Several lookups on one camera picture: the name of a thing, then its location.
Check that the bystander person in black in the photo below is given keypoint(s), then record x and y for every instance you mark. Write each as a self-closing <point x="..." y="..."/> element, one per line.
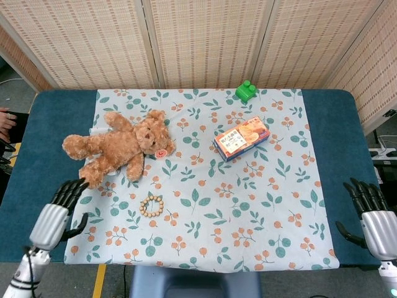
<point x="6" y="124"/>

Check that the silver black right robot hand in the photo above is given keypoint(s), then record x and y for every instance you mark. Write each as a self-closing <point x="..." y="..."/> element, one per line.
<point x="381" y="232"/>

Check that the orange blue biscuit box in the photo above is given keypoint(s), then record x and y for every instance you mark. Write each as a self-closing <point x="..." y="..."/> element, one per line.
<point x="240" y="139"/>

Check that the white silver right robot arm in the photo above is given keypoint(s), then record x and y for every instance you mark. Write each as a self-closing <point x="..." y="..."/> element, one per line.
<point x="389" y="276"/>

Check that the brown plush teddy bear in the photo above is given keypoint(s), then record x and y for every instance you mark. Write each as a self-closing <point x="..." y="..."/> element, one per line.
<point x="118" y="142"/>

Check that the green plastic toy block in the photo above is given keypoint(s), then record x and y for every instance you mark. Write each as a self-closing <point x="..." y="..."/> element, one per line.
<point x="245" y="93"/>

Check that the blue grey robot torso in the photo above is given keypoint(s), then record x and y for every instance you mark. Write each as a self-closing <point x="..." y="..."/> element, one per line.
<point x="186" y="282"/>

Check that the floral leaf print tablecloth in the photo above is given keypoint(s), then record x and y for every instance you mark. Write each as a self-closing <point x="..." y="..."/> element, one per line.
<point x="201" y="223"/>

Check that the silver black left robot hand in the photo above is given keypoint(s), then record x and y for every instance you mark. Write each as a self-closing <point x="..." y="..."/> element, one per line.
<point x="49" y="223"/>

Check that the woven bamboo folding screen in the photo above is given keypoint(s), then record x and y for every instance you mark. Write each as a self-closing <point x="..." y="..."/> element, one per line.
<point x="201" y="40"/>

